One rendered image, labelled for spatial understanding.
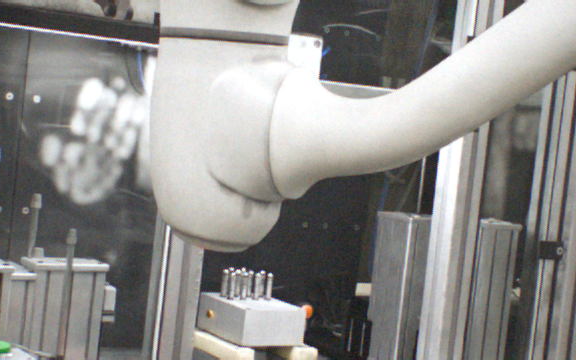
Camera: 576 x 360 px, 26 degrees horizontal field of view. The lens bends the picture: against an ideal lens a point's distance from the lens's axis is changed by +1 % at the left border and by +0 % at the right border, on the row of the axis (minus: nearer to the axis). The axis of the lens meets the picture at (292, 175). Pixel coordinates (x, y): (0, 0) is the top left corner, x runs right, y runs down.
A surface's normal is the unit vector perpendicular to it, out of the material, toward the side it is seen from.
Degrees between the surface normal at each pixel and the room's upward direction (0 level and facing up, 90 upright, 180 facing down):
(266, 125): 87
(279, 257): 90
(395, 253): 90
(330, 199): 90
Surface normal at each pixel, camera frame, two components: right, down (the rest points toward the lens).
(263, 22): 0.56, 0.21
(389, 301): -0.83, -0.07
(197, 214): -0.30, 0.42
